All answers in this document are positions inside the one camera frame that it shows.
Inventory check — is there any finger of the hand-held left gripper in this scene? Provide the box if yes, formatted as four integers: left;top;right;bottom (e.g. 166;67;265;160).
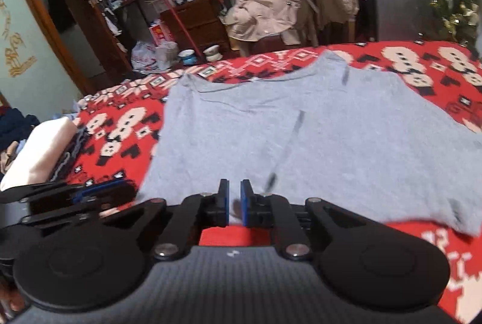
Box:
0;178;127;205
20;183;137;226

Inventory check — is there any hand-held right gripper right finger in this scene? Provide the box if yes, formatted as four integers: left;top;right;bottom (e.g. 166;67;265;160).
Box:
240;180;368;261

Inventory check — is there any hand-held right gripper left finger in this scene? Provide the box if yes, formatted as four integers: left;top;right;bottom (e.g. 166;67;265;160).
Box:
103;179;230;261

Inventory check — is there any grey knit shirt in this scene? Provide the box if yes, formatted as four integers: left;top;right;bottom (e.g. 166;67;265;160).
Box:
136;50;482;237

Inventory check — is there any pile of dark clothes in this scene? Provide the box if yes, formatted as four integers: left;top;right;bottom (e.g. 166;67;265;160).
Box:
0;107;41;152

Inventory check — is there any folded dark patterned garment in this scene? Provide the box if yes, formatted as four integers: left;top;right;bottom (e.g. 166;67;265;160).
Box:
47;126;91;184

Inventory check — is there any folded white sweater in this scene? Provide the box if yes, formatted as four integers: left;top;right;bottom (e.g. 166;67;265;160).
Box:
0;117;78;193

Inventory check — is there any white plastic bag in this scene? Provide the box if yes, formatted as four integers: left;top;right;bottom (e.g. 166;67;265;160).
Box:
130;40;180;73

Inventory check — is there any pale green painted door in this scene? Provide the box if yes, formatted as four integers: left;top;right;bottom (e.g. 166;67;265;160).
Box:
0;0;84;114

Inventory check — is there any white bowl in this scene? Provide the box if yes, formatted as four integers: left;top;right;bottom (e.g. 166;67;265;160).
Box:
203;44;223;62

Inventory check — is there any red white box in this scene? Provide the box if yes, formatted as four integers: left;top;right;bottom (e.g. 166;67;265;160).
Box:
148;20;178;46

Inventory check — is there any brown wooden drawer cabinet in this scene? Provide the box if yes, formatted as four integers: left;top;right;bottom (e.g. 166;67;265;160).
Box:
160;0;231;56

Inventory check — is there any red broom stick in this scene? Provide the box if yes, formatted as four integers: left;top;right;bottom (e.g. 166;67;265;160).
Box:
165;0;199;54

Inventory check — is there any red patterned blanket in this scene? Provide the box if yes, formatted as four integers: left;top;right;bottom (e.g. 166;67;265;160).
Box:
73;40;482;324

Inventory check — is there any small tinsel tree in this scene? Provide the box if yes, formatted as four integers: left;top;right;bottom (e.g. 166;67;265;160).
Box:
429;0;482;48

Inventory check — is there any wooden door frame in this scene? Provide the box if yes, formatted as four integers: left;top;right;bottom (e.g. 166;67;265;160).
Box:
0;0;133;96

